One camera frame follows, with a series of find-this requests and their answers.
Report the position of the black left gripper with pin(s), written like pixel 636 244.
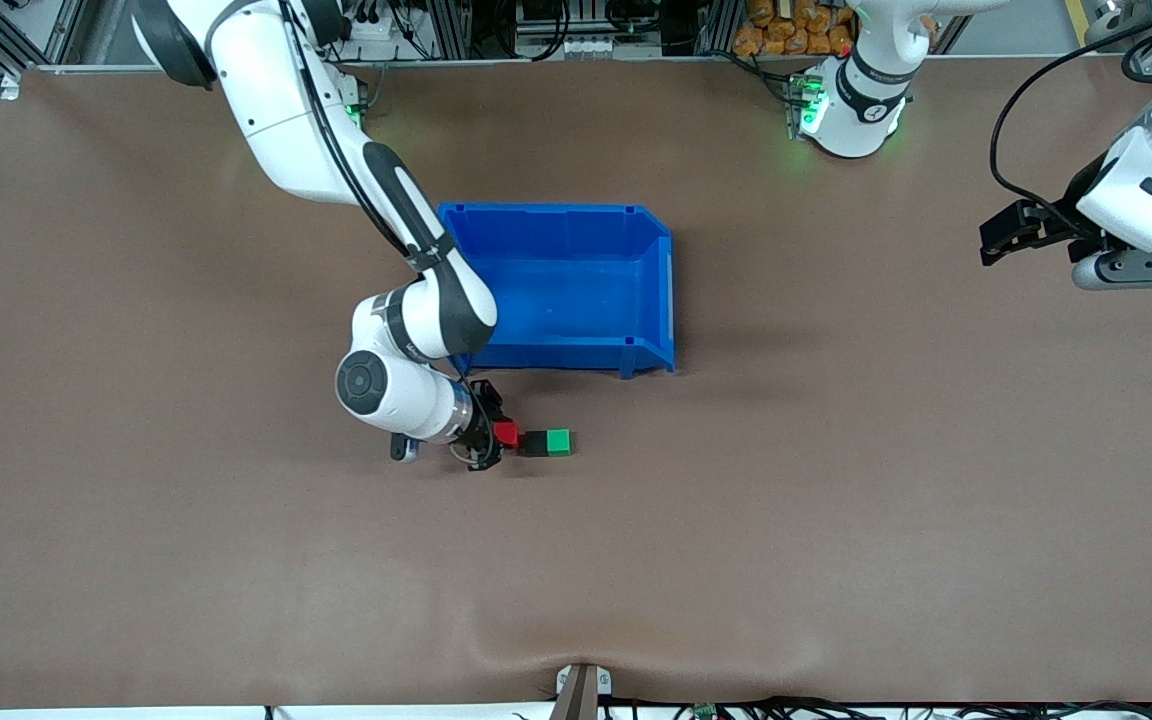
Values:
pixel 1054 226

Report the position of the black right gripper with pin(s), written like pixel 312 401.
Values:
pixel 479 418

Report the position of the red cube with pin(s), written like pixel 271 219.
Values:
pixel 506 434

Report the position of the black cube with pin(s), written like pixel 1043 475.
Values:
pixel 535 444

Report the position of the green cube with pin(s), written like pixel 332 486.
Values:
pixel 559 442

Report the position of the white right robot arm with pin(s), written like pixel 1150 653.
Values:
pixel 266 100

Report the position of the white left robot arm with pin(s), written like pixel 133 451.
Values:
pixel 861 110

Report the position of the blue plastic storage bin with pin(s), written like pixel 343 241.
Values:
pixel 576 290

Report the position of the brown table mat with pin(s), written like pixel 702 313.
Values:
pixel 236 560

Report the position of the orange packaged items pile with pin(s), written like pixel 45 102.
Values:
pixel 786 25

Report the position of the small green connector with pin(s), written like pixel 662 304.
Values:
pixel 704 710

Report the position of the white terminal block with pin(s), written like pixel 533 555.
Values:
pixel 596 45

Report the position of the white power strip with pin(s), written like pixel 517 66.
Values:
pixel 381 28

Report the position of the grey equipment box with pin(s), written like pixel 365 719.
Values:
pixel 541 12

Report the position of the metal table clamp bracket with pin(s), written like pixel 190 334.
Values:
pixel 581 690

